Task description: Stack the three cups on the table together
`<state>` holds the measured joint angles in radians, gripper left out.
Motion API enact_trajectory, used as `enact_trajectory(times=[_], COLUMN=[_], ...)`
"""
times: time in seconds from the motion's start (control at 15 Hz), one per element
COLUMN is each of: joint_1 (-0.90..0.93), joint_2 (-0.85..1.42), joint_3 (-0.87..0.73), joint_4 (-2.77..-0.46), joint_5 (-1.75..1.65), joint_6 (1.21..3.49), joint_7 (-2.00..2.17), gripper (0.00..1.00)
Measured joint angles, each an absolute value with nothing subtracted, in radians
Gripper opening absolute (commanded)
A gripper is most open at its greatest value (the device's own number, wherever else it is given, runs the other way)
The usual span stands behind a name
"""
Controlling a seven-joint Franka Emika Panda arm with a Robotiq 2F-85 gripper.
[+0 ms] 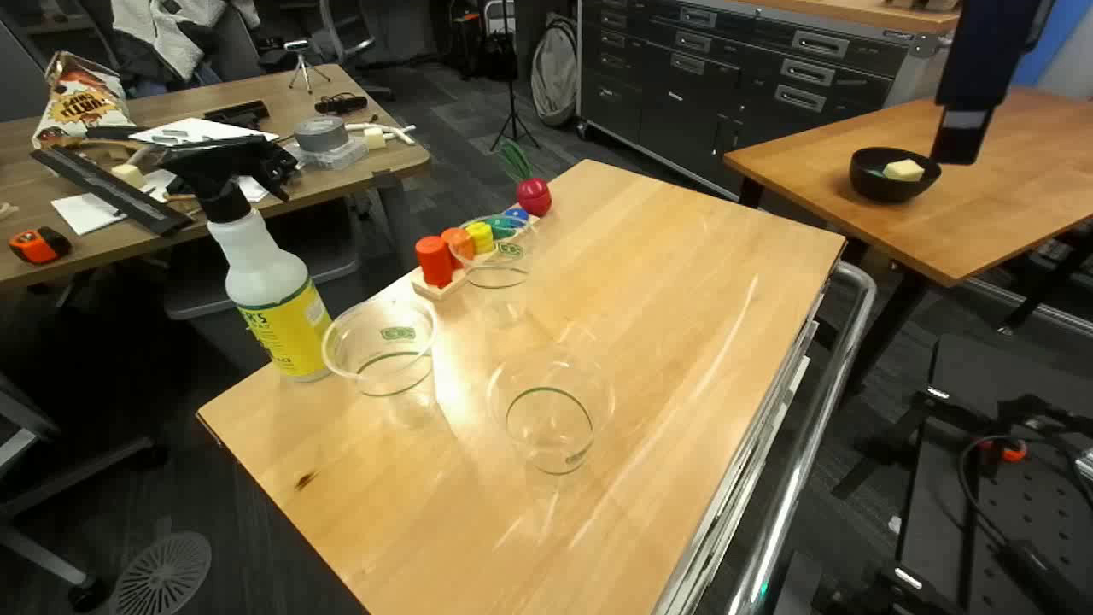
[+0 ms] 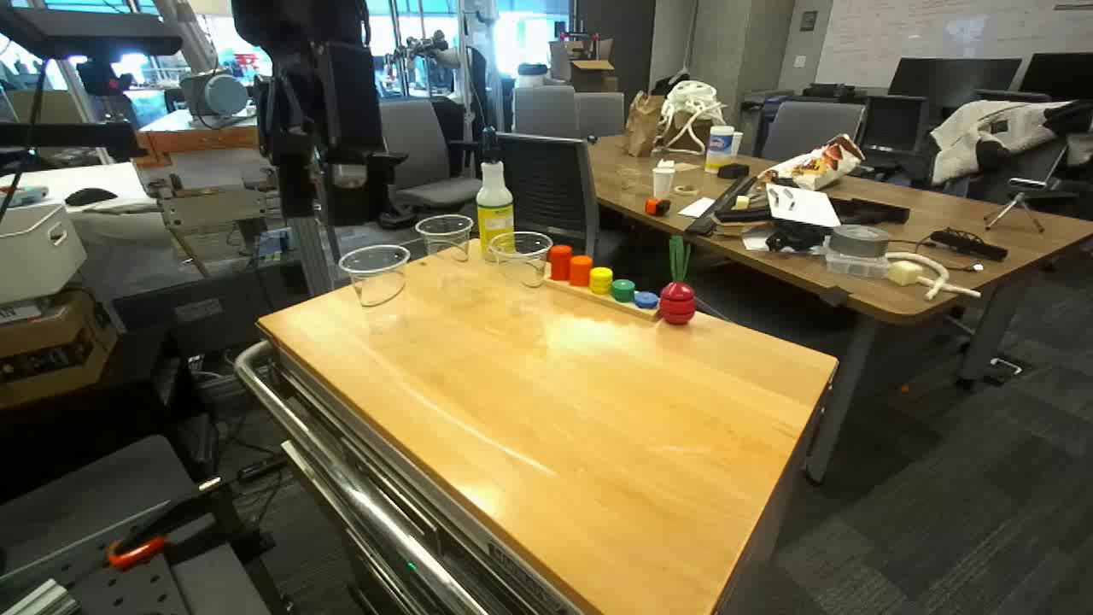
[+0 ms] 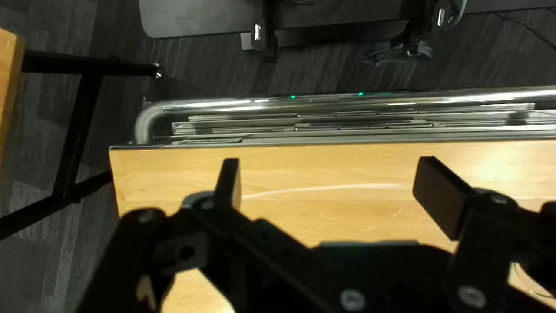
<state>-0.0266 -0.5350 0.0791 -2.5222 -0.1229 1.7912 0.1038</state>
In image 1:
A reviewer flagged clear plastic cup back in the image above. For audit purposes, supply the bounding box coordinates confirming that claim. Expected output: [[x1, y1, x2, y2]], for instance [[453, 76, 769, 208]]
[[465, 241, 532, 290]]

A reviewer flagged clear plastic cup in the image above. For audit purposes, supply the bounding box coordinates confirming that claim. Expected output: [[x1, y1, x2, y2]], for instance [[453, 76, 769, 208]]
[[321, 301, 433, 397], [465, 241, 532, 290], [490, 348, 614, 475]]

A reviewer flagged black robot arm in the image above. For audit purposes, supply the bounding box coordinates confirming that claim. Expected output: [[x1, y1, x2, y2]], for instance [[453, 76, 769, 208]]
[[933, 0, 1057, 164]]

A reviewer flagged green cylinder peg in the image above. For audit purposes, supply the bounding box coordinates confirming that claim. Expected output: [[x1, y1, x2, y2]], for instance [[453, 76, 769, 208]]
[[490, 216, 517, 241]]

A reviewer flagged blue cylinder peg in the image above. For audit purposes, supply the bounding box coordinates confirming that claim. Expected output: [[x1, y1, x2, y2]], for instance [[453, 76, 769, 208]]
[[505, 205, 529, 226]]

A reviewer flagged clear plastic cup front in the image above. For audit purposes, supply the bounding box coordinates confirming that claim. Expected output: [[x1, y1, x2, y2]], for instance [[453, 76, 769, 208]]
[[490, 348, 614, 475]]

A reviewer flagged yellow cylinder peg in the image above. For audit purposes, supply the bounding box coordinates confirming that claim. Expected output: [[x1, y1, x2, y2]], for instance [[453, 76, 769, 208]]
[[465, 218, 497, 252]]

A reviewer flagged orange cylinder peg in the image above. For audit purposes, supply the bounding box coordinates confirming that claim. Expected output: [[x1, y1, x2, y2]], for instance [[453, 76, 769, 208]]
[[440, 226, 475, 262]]

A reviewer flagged red radish toy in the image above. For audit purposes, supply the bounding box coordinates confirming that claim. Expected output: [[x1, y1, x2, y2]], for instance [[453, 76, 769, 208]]
[[500, 140, 553, 218]]

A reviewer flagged red cylinder peg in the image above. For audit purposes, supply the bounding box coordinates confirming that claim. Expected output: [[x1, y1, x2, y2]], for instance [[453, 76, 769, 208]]
[[418, 237, 453, 289]]

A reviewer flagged wooden peg tray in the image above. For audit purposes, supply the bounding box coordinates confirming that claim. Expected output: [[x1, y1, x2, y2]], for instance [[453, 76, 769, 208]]
[[410, 226, 532, 297]]

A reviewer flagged clear plastic cup left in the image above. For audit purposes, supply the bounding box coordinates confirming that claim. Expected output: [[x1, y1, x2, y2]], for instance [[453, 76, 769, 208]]
[[321, 301, 433, 397]]

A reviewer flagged black tool cabinet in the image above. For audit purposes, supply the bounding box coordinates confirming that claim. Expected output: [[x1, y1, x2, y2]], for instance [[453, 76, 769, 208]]
[[578, 0, 953, 195]]

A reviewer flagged yellow label spray bottle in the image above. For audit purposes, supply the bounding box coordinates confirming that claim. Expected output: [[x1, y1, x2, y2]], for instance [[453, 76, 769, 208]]
[[164, 137, 333, 381]]

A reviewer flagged black bowl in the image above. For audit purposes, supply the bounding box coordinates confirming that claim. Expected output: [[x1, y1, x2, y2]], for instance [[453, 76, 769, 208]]
[[851, 146, 942, 205]]

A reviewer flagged yellow food piece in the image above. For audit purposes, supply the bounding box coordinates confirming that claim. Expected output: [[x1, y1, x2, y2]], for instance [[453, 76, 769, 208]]
[[882, 156, 925, 181]]

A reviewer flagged long black bar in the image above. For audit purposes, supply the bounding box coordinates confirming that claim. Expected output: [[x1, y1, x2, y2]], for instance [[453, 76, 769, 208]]
[[33, 151, 187, 237]]

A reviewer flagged white paper sheet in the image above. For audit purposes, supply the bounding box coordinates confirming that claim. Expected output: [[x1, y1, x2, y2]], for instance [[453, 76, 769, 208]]
[[52, 195, 123, 237]]

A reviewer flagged wooden office desk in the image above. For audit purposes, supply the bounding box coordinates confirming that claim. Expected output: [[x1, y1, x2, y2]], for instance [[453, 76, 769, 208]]
[[0, 62, 433, 290]]

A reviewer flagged wooden side table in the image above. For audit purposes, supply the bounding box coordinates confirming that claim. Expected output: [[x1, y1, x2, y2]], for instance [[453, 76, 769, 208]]
[[726, 89, 1093, 289]]

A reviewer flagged orange black tape measure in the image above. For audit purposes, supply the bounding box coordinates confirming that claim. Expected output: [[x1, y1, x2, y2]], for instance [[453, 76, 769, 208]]
[[9, 226, 73, 266]]

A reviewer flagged chip bag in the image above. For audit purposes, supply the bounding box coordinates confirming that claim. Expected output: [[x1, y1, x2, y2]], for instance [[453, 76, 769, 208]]
[[30, 51, 130, 151]]

